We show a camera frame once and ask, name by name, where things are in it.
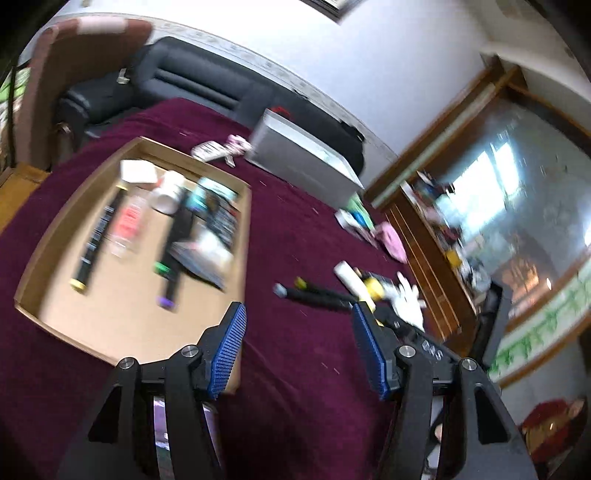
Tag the grey flat carton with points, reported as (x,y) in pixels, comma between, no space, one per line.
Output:
(300,157)

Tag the green tissue pack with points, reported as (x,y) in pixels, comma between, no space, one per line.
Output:
(212,194)

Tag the framed wall picture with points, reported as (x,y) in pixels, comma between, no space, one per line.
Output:
(330,7)

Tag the white bottle with label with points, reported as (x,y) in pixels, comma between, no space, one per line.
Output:
(351,279)

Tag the red candle clear package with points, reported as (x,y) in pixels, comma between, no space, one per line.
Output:
(127,224)

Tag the black marker green caps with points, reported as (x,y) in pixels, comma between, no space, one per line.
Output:
(168,240)

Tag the yellow packet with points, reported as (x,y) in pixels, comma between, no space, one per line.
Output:
(374,288)

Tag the brown chair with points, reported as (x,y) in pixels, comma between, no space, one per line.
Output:
(55,69)

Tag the black marker grey cap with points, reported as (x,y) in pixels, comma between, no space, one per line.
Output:
(309,299)

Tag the cardboard box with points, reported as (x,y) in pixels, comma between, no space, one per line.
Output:
(124,300)

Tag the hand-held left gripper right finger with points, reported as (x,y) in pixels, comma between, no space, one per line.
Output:
(369,355)

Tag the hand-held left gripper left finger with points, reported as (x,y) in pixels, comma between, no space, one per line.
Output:
(228,350)

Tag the silver foil packet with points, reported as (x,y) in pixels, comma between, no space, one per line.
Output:
(203,258)

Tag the black smartphone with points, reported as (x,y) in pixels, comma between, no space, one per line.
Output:
(160,438)

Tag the pink cloth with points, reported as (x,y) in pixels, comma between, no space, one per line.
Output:
(390,242)

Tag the small white power adapter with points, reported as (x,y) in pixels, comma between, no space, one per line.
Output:
(348,220)

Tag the black marker purple caps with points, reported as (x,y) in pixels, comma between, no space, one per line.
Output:
(171,281)

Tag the black bag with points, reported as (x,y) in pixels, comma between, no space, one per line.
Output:
(323,134)

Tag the green cloth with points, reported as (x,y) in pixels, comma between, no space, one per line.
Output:
(360,210)

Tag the black sofa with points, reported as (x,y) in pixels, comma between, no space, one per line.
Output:
(184,78)

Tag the white bottle white cap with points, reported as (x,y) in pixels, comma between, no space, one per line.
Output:
(166,194)

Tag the white crumpled wrapper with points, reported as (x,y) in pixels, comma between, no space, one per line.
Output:
(406,300)

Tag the red round object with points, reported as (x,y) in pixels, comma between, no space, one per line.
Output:
(551,429)

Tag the large white power adapter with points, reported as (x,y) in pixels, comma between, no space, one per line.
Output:
(137,171)

